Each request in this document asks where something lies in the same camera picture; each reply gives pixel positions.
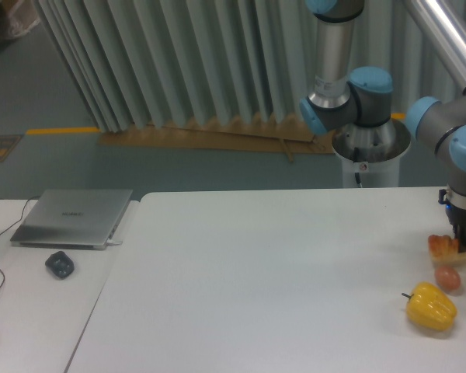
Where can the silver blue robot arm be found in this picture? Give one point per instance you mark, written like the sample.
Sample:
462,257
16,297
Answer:
363,97

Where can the yellow bell pepper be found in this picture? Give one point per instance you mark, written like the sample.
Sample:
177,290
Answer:
427,306

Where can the brown egg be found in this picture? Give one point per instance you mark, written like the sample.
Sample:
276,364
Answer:
447,278

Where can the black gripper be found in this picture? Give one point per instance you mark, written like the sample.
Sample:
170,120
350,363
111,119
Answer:
455,208

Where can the silver closed laptop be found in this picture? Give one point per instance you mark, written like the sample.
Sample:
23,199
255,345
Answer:
73,219

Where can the flat brown cardboard sheet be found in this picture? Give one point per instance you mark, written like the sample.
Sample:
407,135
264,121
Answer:
290,137

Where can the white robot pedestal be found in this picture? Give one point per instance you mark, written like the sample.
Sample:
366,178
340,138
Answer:
371,156

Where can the clear plastic bag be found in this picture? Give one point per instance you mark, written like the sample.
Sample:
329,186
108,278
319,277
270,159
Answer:
17,18

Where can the white usb cable plug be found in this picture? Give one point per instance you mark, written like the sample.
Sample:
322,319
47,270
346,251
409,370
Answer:
113,243

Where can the small black case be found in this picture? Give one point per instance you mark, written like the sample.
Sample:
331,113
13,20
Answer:
60,265

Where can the pale green folding curtain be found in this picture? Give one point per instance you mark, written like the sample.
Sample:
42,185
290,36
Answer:
160,62

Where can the orange bread loaf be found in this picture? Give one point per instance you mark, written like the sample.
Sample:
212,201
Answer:
446,251

